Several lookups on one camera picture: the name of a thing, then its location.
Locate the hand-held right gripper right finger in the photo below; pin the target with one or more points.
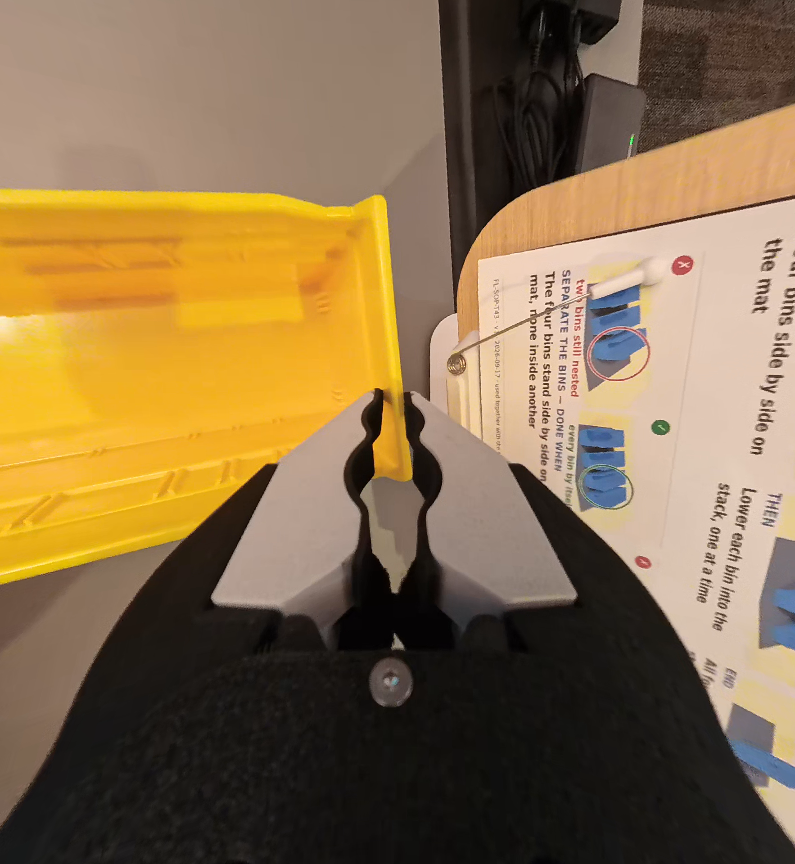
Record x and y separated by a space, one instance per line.
505 540

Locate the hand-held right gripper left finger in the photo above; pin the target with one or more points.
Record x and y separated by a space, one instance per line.
283 540

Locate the yellow plastic storage bin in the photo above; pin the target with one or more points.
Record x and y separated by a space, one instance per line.
168 337

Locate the grey desk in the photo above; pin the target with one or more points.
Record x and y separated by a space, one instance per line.
201 101

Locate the printed instruction sheet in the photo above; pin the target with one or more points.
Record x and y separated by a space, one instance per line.
708 439

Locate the instruction sheet on wooden stand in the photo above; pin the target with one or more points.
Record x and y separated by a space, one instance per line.
640 202

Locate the black power adapter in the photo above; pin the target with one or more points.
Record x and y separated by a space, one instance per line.
610 121

